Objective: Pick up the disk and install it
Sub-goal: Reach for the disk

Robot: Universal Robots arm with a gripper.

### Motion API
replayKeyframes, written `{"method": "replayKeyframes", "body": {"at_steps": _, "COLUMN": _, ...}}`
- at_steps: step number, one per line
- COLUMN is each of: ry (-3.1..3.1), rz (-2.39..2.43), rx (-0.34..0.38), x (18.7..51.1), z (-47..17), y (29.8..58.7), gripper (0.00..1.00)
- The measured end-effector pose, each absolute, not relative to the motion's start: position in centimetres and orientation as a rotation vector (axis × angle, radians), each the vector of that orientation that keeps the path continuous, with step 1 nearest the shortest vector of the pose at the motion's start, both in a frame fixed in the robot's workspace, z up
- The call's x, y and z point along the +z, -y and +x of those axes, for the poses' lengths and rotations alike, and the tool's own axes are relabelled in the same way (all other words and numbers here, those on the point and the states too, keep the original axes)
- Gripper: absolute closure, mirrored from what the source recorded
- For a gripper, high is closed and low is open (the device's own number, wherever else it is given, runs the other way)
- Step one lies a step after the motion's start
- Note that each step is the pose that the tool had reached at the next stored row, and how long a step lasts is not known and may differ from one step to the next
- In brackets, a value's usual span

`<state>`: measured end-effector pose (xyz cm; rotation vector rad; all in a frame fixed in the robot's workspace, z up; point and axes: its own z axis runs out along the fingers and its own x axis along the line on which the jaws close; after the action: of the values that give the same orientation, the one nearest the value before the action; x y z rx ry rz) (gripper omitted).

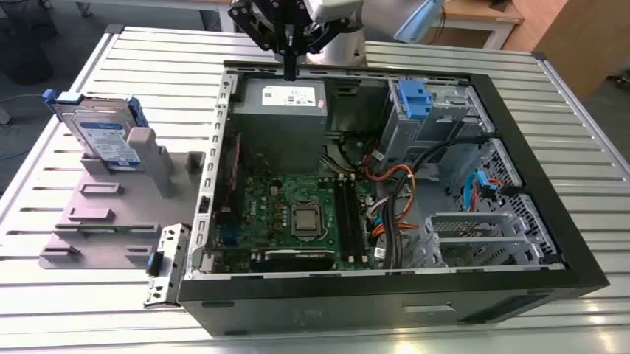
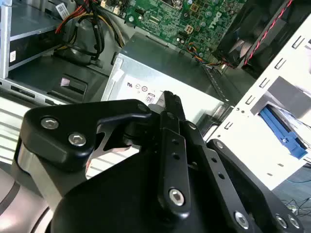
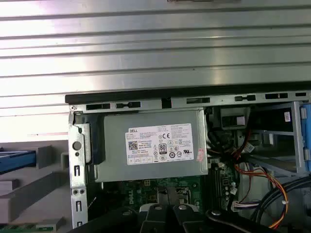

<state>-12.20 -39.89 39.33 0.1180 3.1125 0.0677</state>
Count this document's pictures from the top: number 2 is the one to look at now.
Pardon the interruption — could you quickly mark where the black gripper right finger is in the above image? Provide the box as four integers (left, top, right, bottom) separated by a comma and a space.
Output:
171, 93, 305, 233

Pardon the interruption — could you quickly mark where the hard disk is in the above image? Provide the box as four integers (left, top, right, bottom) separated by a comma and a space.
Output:
259, 103, 311, 161

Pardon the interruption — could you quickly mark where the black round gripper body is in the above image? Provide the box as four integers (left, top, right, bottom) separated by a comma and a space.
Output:
50, 150, 236, 233

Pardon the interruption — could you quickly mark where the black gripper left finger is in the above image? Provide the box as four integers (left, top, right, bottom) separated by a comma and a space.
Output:
13, 90, 192, 218

